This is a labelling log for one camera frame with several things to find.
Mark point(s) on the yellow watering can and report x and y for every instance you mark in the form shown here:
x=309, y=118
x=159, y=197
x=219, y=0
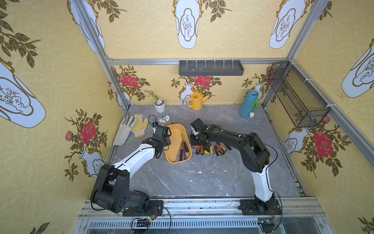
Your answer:
x=196, y=101

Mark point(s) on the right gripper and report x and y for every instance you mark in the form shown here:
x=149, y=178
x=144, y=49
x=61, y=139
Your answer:
x=197, y=138

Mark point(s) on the white flower pot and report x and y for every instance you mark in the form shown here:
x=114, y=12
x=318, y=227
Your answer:
x=159, y=105

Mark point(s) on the teal vase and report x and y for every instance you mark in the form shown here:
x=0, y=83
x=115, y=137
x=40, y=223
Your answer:
x=251, y=102

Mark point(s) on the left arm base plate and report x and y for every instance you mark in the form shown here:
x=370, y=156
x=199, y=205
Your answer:
x=151, y=207

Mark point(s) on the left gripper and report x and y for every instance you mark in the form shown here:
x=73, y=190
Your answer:
x=163, y=140

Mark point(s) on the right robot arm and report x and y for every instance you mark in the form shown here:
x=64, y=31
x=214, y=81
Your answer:
x=254, y=153

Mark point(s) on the black wire basket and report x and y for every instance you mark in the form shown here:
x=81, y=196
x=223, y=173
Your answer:
x=302, y=103

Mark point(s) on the long white leather glove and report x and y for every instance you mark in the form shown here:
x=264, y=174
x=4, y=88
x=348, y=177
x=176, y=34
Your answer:
x=124, y=130

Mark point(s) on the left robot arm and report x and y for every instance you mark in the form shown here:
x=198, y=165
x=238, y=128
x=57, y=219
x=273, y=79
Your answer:
x=112, y=187

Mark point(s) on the grey wall shelf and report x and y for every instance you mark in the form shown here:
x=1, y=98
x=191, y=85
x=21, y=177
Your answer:
x=210, y=67

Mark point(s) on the sunflower seed jar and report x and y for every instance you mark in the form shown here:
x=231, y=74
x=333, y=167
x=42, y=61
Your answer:
x=164, y=119

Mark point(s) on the black ribbed screwdriver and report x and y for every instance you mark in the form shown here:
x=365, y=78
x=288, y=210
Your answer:
x=228, y=147

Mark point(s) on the yellow dotted work glove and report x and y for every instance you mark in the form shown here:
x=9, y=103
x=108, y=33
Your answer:
x=140, y=126

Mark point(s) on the yellow storage box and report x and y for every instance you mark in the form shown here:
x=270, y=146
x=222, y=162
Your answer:
x=179, y=149

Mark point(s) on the orange grip black screwdriver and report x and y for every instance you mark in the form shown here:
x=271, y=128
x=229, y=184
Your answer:
x=223, y=147

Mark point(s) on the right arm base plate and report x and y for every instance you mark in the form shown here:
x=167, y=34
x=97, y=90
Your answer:
x=258, y=207

